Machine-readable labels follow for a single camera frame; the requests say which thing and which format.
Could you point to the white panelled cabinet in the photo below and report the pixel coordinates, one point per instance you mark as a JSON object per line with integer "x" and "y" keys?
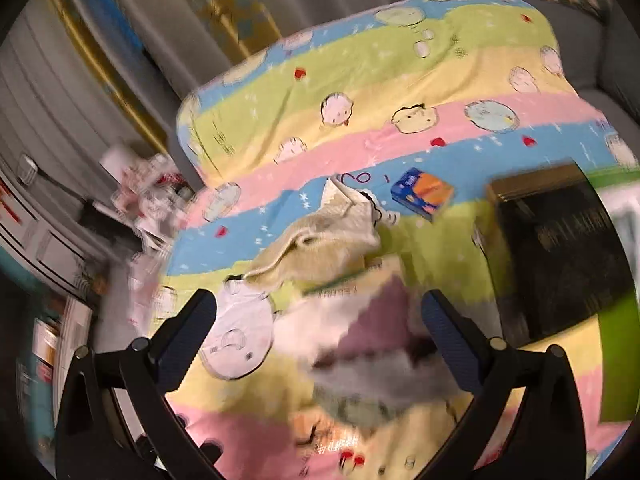
{"x": 40, "y": 245}

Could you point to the blue and orange snack box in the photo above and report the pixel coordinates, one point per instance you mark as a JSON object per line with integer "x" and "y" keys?
{"x": 425, "y": 194}

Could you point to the white shelf unit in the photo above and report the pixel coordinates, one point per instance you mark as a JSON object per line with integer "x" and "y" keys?
{"x": 65, "y": 335}

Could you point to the black box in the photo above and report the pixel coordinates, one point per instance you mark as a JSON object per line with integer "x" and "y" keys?
{"x": 555, "y": 250}

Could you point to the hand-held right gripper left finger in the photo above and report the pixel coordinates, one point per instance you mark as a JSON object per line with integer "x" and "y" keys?
{"x": 186, "y": 341}

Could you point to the pile of white red clothes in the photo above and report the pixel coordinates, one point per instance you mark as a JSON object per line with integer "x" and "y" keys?
{"x": 150, "y": 195}

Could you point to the purple towel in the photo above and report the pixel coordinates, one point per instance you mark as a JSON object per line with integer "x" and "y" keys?
{"x": 380, "y": 315}

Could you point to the cream towel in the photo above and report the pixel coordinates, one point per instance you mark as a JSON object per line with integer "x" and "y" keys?
{"x": 320, "y": 240}

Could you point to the pastel striped printed blanket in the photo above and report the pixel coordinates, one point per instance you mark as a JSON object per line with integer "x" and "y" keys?
{"x": 400, "y": 85}

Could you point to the yellow patterned curtain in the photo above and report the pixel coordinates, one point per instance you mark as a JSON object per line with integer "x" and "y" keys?
{"x": 225, "y": 0}

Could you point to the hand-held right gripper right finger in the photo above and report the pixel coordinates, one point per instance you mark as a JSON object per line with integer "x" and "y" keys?
{"x": 445, "y": 331}

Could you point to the purple and grey sock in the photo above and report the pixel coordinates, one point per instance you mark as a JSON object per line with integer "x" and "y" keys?
{"x": 370, "y": 375}

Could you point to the grey sofa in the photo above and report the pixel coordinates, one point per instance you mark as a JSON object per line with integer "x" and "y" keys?
{"x": 590, "y": 55}

